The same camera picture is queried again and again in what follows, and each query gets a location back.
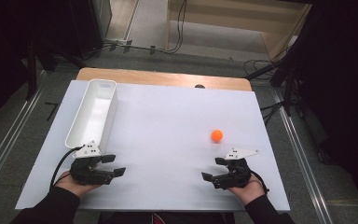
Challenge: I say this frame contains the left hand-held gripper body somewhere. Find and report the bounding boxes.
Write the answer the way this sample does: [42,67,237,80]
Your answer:
[69,140,115,187]

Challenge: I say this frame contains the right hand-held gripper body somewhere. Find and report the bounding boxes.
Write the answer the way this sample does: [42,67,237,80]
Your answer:
[213,147,261,190]

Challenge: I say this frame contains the orange ball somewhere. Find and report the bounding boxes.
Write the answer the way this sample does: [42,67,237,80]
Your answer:
[211,129,224,144]

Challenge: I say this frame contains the white plastic bin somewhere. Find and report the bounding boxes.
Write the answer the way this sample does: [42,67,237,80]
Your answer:
[64,78,119,156]

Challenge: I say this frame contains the person's left hand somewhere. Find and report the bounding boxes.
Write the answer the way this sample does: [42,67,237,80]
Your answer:
[54,170,103,199]

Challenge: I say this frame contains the person's right hand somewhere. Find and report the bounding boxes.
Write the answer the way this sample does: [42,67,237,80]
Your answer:
[227,173,266,206]

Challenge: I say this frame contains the person's dark clothing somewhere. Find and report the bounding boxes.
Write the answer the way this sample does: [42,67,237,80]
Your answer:
[97,211,236,224]

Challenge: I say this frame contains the wooden table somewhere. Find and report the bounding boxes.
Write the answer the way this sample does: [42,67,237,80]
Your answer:
[75,67,254,92]

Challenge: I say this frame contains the wooden shelf unit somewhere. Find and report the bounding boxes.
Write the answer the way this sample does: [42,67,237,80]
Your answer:
[166,0,312,62]

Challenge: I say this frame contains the dark curtain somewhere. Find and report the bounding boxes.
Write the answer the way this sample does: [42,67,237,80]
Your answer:
[269,0,358,220]
[0,0,104,129]

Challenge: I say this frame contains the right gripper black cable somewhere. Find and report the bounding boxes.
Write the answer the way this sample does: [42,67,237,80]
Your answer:
[249,170,270,196]

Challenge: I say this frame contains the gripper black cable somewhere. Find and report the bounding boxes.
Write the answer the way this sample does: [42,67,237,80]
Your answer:
[249,170,270,196]
[49,145,85,191]

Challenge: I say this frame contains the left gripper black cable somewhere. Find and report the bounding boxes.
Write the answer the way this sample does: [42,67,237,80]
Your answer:
[49,145,85,191]

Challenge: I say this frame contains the metal floor rail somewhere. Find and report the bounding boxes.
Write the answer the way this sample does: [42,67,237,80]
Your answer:
[271,89,336,224]
[0,70,48,202]

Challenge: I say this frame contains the black floor cables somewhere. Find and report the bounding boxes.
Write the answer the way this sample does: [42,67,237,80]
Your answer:
[259,100,286,126]

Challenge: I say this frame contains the black floor cable tangle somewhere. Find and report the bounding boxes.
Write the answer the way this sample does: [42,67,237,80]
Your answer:
[242,58,282,78]

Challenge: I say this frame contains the taped floor cable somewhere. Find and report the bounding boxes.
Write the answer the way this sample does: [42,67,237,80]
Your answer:
[103,38,169,56]

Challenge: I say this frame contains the black hanging cable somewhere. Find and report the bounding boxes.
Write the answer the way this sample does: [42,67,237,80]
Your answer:
[155,0,188,56]

